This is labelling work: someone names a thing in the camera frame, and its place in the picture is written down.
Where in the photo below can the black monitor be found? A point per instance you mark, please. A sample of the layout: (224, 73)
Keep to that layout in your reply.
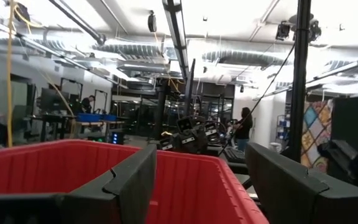
(53, 99)

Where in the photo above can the silver ventilation duct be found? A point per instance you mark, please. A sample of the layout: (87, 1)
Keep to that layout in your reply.
(244, 57)
(129, 51)

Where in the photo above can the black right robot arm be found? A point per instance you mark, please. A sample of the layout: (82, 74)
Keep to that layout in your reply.
(213, 133)

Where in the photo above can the wooden work table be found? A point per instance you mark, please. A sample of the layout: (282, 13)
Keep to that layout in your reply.
(89, 124)

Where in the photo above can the white bucket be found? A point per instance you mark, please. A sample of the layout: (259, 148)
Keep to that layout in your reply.
(275, 147)

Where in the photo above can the black aluminium frame rail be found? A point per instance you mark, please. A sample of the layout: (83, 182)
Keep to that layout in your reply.
(300, 93)

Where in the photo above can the blue plastic bin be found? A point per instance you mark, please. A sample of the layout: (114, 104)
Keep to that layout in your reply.
(88, 117)
(109, 118)

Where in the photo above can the long ceiling light fixture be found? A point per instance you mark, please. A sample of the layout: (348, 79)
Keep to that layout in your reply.
(177, 34)

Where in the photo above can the colourful patterned panel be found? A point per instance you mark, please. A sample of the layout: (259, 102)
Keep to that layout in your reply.
(317, 133)

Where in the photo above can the red plastic bin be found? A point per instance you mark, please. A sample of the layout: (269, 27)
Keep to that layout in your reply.
(42, 168)

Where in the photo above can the black box with blue lights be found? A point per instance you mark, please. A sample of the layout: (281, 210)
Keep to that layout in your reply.
(117, 137)

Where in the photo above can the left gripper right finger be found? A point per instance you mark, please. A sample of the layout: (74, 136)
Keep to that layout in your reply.
(291, 193)

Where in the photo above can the black overhead camera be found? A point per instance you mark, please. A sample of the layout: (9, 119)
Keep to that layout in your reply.
(283, 31)

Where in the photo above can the black equipment stack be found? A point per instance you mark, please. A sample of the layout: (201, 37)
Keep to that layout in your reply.
(353, 124)

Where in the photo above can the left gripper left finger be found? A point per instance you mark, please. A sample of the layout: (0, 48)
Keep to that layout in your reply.
(129, 186)

